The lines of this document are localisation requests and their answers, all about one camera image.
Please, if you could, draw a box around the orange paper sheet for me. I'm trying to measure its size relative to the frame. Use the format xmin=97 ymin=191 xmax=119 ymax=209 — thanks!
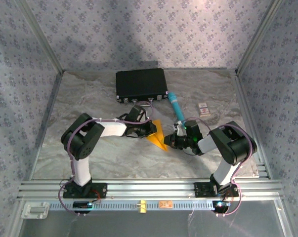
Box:
xmin=146 ymin=119 xmax=169 ymax=152

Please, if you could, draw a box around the small printed card box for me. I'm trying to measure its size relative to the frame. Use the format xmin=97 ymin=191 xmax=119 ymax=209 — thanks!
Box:
xmin=197 ymin=102 xmax=212 ymax=118

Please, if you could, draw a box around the black briefcase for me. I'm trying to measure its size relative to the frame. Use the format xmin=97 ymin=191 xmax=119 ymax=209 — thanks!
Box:
xmin=115 ymin=68 xmax=169 ymax=109

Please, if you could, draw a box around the yellow clip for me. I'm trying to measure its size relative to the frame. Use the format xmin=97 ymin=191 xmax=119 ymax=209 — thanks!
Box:
xmin=136 ymin=200 xmax=148 ymax=213

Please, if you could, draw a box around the right controller board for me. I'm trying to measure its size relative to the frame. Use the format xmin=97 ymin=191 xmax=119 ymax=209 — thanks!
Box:
xmin=212 ymin=200 xmax=231 ymax=214

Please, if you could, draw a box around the controller board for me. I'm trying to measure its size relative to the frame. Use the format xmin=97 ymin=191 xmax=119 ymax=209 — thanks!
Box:
xmin=212 ymin=200 xmax=231 ymax=214
xmin=73 ymin=201 xmax=94 ymax=214

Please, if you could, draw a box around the left controller board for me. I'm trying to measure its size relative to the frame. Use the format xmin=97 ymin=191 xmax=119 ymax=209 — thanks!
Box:
xmin=73 ymin=201 xmax=94 ymax=214

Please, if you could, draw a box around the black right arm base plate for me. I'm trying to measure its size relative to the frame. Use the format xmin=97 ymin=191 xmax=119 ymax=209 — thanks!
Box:
xmin=194 ymin=182 xmax=239 ymax=198

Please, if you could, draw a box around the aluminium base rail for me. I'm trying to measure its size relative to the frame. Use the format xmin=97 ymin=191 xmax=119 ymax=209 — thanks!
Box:
xmin=17 ymin=179 xmax=285 ymax=201

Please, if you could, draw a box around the aluminium side rail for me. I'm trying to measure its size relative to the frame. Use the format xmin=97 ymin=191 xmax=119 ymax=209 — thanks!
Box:
xmin=231 ymin=71 xmax=272 ymax=180
xmin=29 ymin=71 xmax=64 ymax=181

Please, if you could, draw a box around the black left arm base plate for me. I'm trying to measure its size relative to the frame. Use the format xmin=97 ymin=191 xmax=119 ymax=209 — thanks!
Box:
xmin=63 ymin=182 xmax=108 ymax=199

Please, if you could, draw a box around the grey slotted cable duct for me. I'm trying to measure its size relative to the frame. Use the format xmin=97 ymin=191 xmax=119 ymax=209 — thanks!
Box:
xmin=48 ymin=199 xmax=215 ymax=212

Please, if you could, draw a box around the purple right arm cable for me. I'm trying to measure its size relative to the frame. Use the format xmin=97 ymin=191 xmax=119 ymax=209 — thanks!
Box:
xmin=182 ymin=117 xmax=255 ymax=218

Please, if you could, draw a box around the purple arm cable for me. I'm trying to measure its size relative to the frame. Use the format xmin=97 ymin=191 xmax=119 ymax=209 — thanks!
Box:
xmin=58 ymin=100 xmax=154 ymax=218
xmin=182 ymin=117 xmax=255 ymax=218

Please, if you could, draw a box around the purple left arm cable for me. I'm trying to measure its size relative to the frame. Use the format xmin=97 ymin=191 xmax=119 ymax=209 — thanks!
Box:
xmin=58 ymin=100 xmax=154 ymax=218

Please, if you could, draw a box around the aluminium frame post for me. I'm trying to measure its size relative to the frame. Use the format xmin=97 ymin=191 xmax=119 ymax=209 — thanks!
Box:
xmin=236 ymin=0 xmax=286 ymax=75

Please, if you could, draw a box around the white plastic bracket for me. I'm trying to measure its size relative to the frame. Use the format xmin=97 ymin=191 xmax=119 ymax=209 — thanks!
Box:
xmin=21 ymin=201 xmax=50 ymax=220

